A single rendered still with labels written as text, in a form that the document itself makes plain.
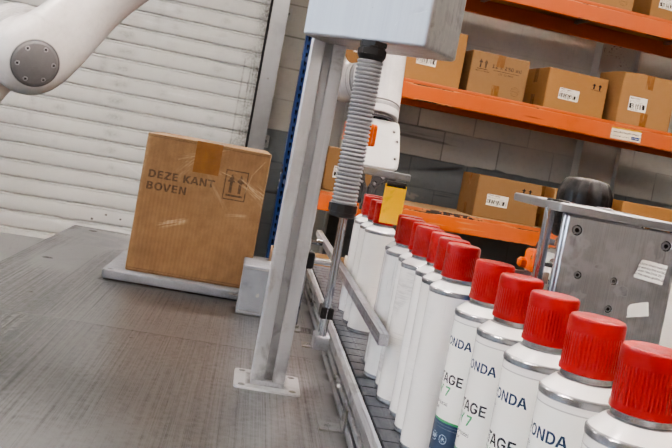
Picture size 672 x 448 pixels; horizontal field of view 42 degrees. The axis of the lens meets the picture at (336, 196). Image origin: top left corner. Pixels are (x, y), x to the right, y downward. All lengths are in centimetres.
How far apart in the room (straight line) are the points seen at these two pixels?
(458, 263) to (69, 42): 78
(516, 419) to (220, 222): 120
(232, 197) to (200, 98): 379
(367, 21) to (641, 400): 70
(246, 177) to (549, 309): 119
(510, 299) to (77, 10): 95
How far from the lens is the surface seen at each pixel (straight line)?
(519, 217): 538
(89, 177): 552
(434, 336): 85
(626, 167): 654
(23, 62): 140
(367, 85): 104
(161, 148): 174
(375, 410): 100
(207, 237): 174
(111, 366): 118
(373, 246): 136
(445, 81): 516
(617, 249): 78
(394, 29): 106
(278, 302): 117
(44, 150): 553
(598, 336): 53
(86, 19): 144
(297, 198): 116
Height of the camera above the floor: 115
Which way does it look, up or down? 3 degrees down
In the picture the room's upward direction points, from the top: 11 degrees clockwise
